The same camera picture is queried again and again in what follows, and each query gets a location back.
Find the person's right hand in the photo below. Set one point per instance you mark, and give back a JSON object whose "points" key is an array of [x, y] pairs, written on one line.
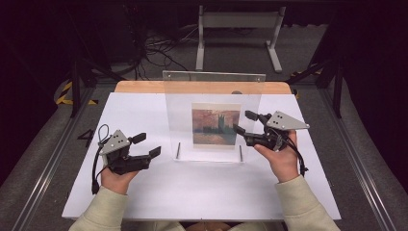
{"points": [[285, 163]]}

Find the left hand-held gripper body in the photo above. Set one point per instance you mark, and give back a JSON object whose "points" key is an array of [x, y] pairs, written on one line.
{"points": [[125, 162]]}

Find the aluminium floor rail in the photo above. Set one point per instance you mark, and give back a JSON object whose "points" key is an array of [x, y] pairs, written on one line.
{"points": [[359, 160], [48, 166]]}

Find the clear acrylic photo frame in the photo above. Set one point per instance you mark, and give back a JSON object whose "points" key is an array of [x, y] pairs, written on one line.
{"points": [[179, 112]]}

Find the person's left hand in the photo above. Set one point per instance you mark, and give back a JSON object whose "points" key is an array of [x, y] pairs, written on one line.
{"points": [[117, 183]]}

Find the grey metal stand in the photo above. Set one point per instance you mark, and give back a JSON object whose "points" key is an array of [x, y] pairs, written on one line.
{"points": [[237, 20]]}

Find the black stand legs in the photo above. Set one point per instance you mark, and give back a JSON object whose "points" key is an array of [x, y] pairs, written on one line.
{"points": [[336, 93], [75, 89]]}

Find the white table sheet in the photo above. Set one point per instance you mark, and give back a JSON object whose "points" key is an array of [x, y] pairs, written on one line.
{"points": [[192, 192]]}

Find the painting postcard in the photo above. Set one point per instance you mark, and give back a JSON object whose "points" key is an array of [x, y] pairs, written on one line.
{"points": [[211, 128]]}

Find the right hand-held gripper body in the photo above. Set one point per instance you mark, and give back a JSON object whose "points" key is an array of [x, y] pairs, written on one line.
{"points": [[284, 122]]}

